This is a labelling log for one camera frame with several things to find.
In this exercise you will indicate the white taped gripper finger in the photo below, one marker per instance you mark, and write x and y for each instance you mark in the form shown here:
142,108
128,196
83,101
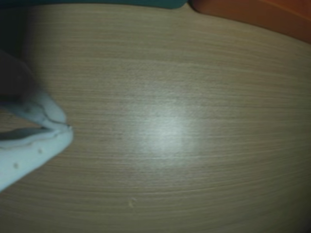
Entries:
48,109

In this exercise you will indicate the white dotted gripper finger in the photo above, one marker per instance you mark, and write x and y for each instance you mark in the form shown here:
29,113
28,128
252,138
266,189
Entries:
29,155

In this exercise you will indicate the teal plastic box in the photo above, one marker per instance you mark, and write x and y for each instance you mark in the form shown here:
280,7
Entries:
97,3

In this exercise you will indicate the orange plastic box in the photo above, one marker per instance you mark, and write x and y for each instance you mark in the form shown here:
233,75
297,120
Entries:
255,14

